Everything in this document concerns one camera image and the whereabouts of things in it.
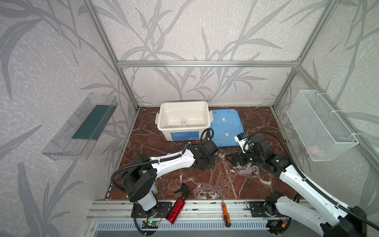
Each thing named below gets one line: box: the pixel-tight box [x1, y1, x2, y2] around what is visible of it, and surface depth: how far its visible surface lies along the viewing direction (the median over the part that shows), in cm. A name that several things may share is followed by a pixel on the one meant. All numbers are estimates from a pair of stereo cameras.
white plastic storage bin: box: [154, 101, 214, 141], surface depth 101 cm
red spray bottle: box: [165, 182, 190, 225], surface depth 74 cm
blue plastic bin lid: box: [210, 109, 245, 148], surface depth 111 cm
